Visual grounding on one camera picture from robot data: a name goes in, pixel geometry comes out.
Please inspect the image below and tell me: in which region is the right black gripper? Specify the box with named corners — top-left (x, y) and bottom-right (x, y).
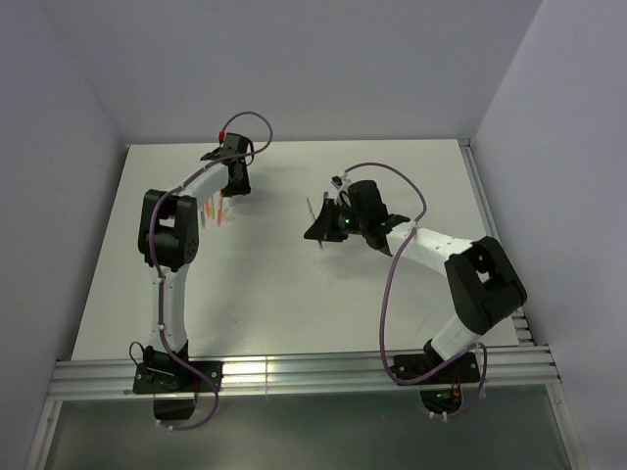
top-left (305, 198), bottom-right (368, 242)

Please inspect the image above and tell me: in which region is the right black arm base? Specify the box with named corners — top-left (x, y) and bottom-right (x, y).
top-left (388, 342), bottom-right (488, 422)

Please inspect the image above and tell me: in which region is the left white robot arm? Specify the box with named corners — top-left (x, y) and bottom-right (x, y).
top-left (138, 131), bottom-right (254, 391)

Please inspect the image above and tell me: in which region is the orange highlighter pen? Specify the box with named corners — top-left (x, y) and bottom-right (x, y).
top-left (205, 197), bottom-right (216, 220)

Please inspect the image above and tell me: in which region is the red highlighter pen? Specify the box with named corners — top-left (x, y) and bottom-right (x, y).
top-left (215, 196), bottom-right (232, 227)

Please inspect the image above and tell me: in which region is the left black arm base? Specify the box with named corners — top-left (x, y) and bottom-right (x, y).
top-left (129, 343), bottom-right (223, 424)

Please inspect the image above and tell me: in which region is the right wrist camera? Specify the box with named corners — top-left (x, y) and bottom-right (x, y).
top-left (331, 171), bottom-right (352, 205)

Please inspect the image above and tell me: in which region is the aluminium mounting rail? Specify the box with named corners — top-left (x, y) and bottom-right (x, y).
top-left (45, 346), bottom-right (561, 402)

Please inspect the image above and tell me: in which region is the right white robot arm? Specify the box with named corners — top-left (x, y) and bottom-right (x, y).
top-left (304, 180), bottom-right (527, 382)

